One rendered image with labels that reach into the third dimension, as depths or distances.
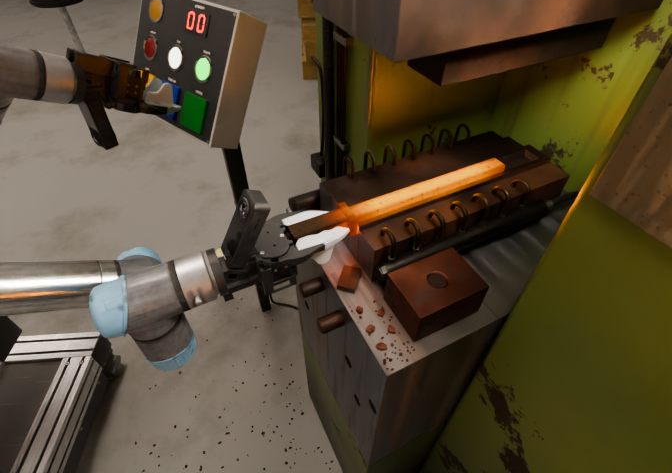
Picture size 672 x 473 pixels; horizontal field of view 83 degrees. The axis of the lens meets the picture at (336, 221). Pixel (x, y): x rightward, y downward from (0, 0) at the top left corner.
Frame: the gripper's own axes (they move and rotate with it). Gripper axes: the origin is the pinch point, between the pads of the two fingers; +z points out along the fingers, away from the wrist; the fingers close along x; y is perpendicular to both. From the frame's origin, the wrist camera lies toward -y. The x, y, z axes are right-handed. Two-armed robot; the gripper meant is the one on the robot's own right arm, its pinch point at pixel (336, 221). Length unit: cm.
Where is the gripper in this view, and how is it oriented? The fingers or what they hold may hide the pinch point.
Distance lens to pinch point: 60.4
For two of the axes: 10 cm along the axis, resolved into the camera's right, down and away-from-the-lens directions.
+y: 0.0, 7.2, 6.9
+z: 9.0, -3.1, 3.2
